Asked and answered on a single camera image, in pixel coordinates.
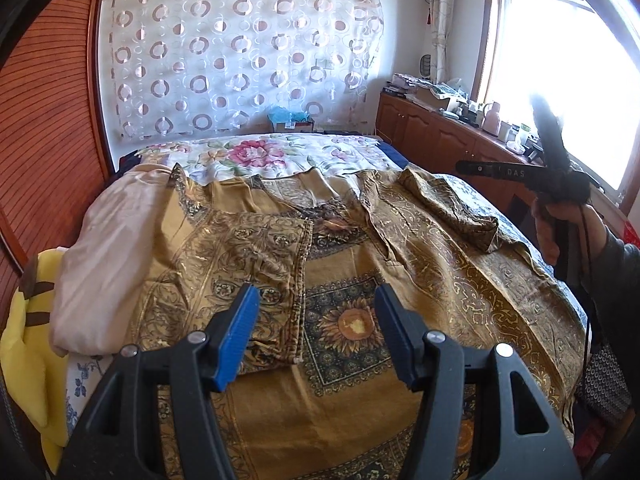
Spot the pink floral quilt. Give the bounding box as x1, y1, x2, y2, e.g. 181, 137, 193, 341
131, 132, 407, 187

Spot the pink cloth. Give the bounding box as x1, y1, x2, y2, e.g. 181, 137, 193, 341
50, 162, 177, 357

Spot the person's right forearm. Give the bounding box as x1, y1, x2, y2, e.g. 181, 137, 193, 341
582, 225, 640, 366

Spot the black dotted bag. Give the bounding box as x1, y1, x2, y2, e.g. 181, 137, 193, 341
574, 344, 634, 429

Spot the person's right hand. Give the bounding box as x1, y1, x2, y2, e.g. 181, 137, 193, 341
531, 196, 608, 267

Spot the gold patterned garment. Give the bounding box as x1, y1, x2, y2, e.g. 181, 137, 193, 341
126, 162, 591, 480

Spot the cardboard box with blue bag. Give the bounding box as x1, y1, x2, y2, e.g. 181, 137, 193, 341
267, 106, 316, 134

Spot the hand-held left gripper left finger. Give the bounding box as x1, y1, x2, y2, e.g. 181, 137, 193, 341
59, 282, 262, 480

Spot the floral window curtain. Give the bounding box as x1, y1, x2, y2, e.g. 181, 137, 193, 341
424, 0, 457, 87

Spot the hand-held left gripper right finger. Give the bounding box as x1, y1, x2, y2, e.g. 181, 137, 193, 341
374, 284, 583, 480

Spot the wooden cabinet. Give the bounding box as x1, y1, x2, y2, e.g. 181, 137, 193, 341
375, 89, 626, 233

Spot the yellow plush toy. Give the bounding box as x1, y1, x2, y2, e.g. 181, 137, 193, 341
0, 247, 70, 476

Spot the red cloth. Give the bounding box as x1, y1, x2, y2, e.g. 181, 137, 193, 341
572, 417, 618, 463

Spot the sheer curtain with circles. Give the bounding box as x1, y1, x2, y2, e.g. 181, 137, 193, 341
97, 0, 387, 142

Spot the window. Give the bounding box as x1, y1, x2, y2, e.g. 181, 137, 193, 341
474, 0, 640, 203

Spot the blue floral bed sheet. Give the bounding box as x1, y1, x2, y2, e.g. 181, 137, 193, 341
62, 170, 591, 443

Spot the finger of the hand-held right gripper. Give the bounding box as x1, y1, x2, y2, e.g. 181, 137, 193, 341
529, 92, 571, 175
456, 159, 540, 182

